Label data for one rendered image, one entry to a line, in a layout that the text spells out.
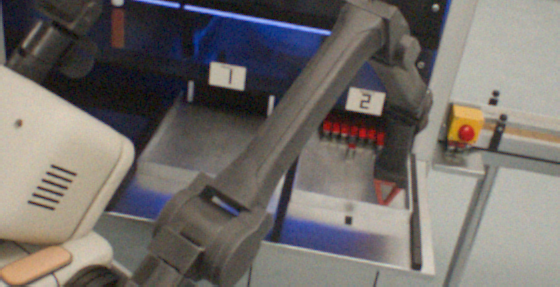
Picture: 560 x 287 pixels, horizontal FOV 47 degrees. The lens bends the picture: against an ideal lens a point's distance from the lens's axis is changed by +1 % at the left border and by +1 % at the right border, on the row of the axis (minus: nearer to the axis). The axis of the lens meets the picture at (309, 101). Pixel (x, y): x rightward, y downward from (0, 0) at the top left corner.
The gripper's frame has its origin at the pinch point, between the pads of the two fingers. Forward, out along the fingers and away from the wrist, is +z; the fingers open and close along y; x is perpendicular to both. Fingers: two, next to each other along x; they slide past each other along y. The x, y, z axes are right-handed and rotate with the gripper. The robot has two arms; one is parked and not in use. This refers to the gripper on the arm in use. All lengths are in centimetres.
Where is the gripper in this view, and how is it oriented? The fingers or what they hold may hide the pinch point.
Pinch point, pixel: (383, 203)
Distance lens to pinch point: 141.2
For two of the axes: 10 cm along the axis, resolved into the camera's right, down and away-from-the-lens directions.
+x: -9.8, -1.8, 0.3
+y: 0.9, -3.4, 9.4
